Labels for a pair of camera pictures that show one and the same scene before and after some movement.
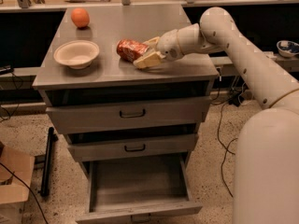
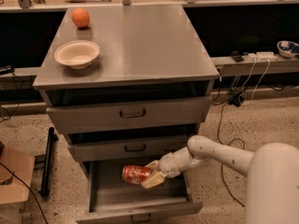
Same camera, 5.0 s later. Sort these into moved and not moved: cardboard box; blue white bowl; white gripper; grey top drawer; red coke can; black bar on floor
Moved: white gripper; red coke can
Not moved: blue white bowl; black bar on floor; grey top drawer; cardboard box
